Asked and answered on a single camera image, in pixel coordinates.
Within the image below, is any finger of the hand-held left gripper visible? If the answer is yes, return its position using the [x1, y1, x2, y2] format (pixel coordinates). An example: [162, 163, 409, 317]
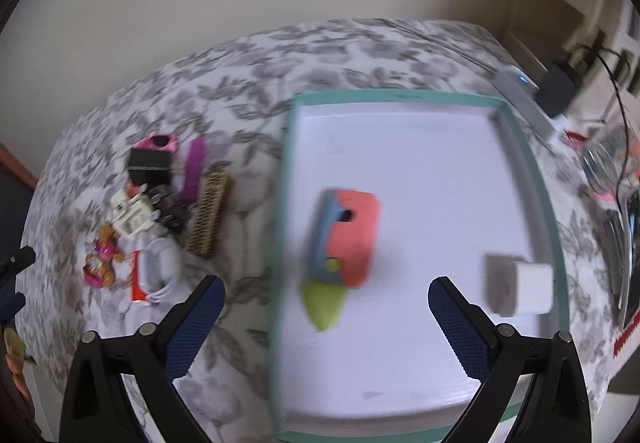
[0, 246, 37, 278]
[0, 292, 27, 325]

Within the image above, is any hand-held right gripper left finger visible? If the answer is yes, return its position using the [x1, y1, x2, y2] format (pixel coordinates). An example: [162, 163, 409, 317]
[60, 274, 226, 443]

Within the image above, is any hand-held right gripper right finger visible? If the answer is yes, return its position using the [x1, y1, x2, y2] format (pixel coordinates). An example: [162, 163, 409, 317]
[428, 275, 594, 443]

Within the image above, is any red cylinder tube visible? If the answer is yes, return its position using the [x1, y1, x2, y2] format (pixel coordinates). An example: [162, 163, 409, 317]
[130, 237, 182, 307]

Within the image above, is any pink orange toy figure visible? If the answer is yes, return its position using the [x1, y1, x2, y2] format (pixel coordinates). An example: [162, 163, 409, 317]
[83, 222, 127, 287]

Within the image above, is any gold black patterned case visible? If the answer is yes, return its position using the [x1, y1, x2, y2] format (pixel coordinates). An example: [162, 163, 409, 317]
[184, 172, 234, 258]

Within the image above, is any black toy car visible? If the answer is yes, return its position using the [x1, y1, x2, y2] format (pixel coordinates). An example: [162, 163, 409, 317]
[149, 192, 192, 233]

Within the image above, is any cream plastic clip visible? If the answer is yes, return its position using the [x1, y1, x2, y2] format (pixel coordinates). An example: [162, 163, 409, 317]
[111, 190, 154, 238]

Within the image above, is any coral blue green toy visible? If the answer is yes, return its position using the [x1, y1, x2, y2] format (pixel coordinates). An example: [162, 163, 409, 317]
[299, 188, 382, 333]

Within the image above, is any teal cardboard box tray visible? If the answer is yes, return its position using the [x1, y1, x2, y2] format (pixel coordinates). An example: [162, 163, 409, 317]
[269, 90, 572, 443]

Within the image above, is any white charger cube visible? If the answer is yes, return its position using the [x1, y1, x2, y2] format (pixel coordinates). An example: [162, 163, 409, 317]
[484, 253, 554, 319]

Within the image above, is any orange wooden board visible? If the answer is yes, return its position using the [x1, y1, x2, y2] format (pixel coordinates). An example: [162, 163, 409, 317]
[0, 140, 40, 190]

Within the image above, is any purple tube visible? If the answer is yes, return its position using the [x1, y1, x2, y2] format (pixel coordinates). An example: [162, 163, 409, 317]
[179, 136, 207, 203]

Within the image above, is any black power plug block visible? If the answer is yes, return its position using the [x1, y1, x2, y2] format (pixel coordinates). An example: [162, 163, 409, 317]
[127, 148, 174, 187]

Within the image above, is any red zigzag cloth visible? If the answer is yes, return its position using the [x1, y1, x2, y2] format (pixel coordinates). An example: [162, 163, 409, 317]
[611, 312, 640, 355]

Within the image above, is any dark flat device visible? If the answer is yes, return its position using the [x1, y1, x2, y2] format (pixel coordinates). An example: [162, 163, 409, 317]
[604, 193, 640, 330]

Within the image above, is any clear plastic cup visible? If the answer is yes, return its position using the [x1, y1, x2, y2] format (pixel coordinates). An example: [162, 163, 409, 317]
[579, 124, 640, 202]

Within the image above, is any white power strip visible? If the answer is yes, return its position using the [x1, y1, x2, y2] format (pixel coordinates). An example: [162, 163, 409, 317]
[492, 70, 569, 140]

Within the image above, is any grey floral bedsheet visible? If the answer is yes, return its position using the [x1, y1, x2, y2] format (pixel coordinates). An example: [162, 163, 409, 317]
[14, 18, 640, 443]

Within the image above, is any black power adapter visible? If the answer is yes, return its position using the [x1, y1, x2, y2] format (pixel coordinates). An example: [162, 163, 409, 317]
[534, 62, 584, 120]

